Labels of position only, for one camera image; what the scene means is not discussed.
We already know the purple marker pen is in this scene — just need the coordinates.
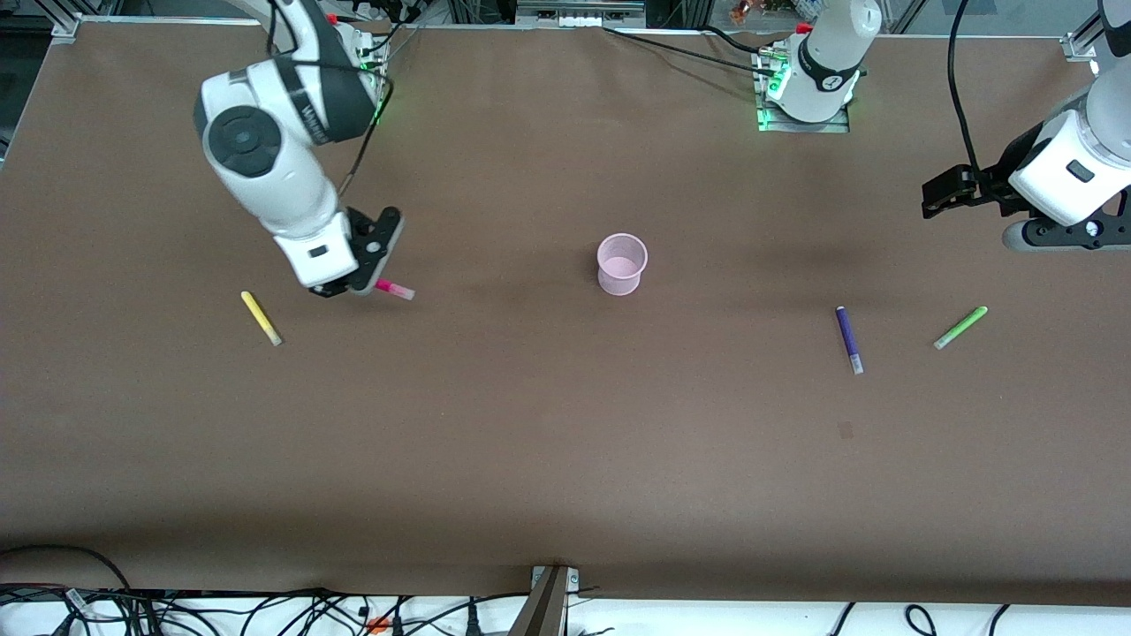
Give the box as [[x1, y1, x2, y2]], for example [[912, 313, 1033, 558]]
[[835, 306, 865, 375]]

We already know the pink mesh pen holder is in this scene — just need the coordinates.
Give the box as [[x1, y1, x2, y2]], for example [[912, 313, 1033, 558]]
[[596, 232, 649, 297]]

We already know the yellow marker pen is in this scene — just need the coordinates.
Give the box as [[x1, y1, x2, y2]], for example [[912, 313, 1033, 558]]
[[240, 291, 284, 347]]

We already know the green marker pen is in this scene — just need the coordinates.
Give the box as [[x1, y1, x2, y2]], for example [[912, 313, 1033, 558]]
[[933, 306, 989, 351]]

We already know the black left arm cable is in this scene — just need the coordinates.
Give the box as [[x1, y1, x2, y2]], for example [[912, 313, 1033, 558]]
[[947, 0, 983, 173]]

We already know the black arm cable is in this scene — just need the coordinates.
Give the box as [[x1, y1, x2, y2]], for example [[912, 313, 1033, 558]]
[[947, 0, 983, 173], [265, 0, 396, 200]]

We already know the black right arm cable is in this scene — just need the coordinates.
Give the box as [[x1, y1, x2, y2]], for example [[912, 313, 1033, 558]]
[[265, 0, 396, 200]]

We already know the black base cable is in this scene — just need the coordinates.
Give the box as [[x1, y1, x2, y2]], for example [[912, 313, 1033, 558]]
[[603, 25, 778, 76]]

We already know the thick black floor cable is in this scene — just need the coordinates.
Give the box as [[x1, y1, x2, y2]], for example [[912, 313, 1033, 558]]
[[0, 543, 133, 594]]

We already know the metal table leg bracket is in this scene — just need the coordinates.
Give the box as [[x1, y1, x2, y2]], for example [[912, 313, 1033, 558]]
[[511, 565, 581, 636]]

